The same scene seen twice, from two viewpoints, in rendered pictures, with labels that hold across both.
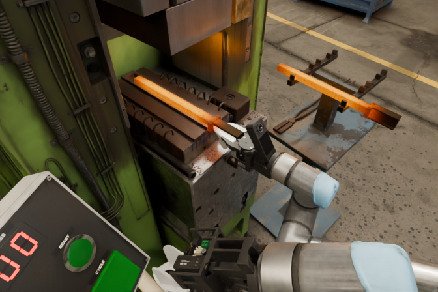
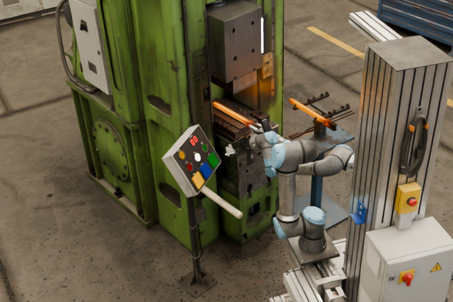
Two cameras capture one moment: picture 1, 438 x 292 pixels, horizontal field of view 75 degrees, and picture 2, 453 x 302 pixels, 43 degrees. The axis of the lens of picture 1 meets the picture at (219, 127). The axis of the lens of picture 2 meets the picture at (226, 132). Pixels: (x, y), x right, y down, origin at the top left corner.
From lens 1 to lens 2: 2.93 m
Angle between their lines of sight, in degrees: 12
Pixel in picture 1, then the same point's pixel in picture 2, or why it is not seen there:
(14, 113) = (184, 110)
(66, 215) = (201, 137)
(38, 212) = (197, 133)
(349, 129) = (335, 139)
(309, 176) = (282, 140)
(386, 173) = not seen: hidden behind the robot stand
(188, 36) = (239, 87)
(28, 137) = (185, 118)
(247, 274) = (247, 141)
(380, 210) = not seen: hidden behind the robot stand
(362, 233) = not seen: hidden behind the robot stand
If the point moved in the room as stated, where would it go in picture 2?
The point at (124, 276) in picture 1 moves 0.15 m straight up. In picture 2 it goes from (214, 160) to (213, 139)
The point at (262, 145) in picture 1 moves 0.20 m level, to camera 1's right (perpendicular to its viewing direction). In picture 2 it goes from (266, 129) to (298, 131)
